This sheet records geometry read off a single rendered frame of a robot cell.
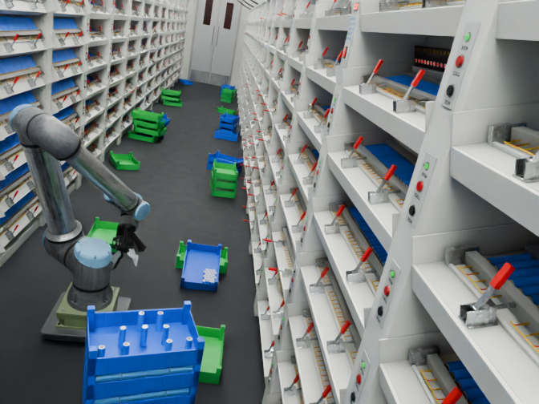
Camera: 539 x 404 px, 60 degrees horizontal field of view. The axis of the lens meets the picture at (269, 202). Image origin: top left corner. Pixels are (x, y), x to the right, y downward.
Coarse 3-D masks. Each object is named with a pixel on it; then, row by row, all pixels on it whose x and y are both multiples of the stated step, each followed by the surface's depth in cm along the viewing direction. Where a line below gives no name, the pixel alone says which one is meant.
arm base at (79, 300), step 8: (72, 288) 198; (104, 288) 199; (72, 296) 197; (80, 296) 196; (88, 296) 196; (96, 296) 197; (104, 296) 201; (112, 296) 207; (72, 304) 197; (80, 304) 196; (88, 304) 196; (96, 304) 198; (104, 304) 201
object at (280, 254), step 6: (276, 222) 223; (282, 222) 223; (276, 228) 224; (282, 228) 222; (276, 234) 222; (276, 240) 215; (276, 246) 210; (276, 252) 204; (282, 252) 204; (276, 258) 208; (282, 258) 199; (288, 258) 198; (282, 264) 194; (282, 282) 181; (288, 282) 180; (282, 288) 177; (288, 288) 177
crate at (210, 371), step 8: (200, 328) 216; (208, 328) 216; (224, 328) 215; (200, 336) 217; (208, 336) 218; (216, 336) 218; (224, 336) 212; (208, 344) 213; (216, 344) 214; (208, 352) 208; (216, 352) 209; (208, 360) 203; (216, 360) 204; (208, 368) 198; (216, 368) 199; (200, 376) 189; (208, 376) 189; (216, 376) 190
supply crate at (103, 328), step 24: (120, 312) 137; (144, 312) 140; (168, 312) 143; (96, 336) 133; (168, 336) 139; (192, 336) 139; (96, 360) 118; (120, 360) 120; (144, 360) 123; (168, 360) 126; (192, 360) 129
